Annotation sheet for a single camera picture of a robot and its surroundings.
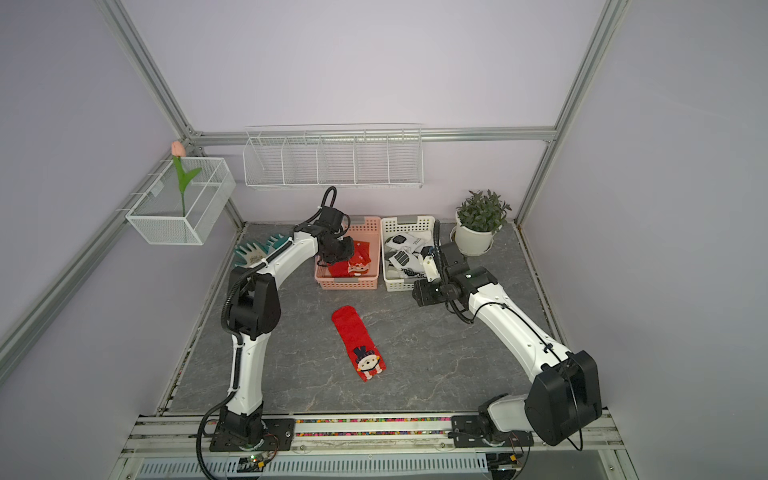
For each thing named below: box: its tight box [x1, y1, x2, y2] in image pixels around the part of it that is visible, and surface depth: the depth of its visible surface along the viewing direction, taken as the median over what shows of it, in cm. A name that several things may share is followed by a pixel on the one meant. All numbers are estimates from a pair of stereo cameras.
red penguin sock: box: [332, 306, 387, 382], surface depth 91 cm
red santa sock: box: [328, 240, 372, 277], surface depth 107 cm
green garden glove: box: [264, 234, 290, 253], surface depth 114 cm
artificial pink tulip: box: [172, 141, 202, 217], surface depth 86 cm
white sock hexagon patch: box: [384, 232, 433, 251], surface depth 111 cm
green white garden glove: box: [233, 242, 270, 268], surface depth 111 cm
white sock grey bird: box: [386, 249, 425, 279], surface depth 104 cm
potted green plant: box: [450, 189, 512, 257], surface depth 101 cm
